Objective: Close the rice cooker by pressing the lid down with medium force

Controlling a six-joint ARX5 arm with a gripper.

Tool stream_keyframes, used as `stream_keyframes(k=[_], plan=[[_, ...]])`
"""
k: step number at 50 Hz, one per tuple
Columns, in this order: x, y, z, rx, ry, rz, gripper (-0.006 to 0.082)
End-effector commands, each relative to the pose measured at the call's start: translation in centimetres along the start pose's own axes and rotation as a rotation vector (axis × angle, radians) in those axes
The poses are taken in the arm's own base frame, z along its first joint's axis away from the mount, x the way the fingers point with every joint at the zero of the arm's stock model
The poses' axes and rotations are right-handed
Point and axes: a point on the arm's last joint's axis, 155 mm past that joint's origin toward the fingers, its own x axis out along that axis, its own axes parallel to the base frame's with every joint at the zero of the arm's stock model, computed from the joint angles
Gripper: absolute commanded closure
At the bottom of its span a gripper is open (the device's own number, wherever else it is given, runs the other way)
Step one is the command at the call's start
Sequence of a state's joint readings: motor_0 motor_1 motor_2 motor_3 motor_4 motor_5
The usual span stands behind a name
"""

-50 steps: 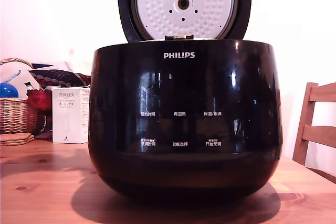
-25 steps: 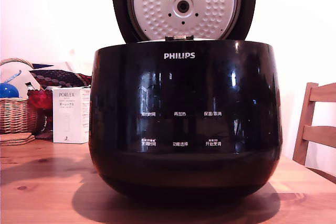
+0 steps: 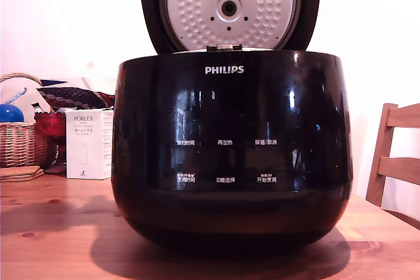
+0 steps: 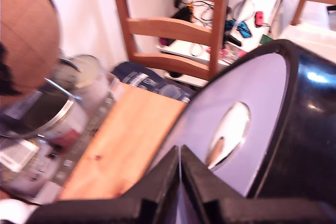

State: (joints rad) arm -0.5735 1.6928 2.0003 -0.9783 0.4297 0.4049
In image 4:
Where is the black remote control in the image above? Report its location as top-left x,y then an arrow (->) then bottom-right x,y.
225,34 -> 242,47

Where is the dark printed cardboard box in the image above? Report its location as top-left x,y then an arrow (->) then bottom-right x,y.
0,82 -> 124,199

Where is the silver tin with red label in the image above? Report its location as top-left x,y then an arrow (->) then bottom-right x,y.
0,78 -> 89,146

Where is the red game controller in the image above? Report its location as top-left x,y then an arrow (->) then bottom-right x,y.
255,10 -> 265,27

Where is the white round object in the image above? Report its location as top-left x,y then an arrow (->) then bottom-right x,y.
0,199 -> 37,224

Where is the black device with cables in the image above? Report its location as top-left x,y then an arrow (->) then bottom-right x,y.
170,5 -> 196,24

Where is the large round brown board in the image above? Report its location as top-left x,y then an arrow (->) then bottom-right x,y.
0,0 -> 61,95

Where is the plain silver tin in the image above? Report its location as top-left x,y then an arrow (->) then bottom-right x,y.
59,54 -> 111,101

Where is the white low shelf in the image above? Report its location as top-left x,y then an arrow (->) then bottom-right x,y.
156,37 -> 237,88

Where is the dark blue printed box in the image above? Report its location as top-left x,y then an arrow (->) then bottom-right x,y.
111,61 -> 199,104

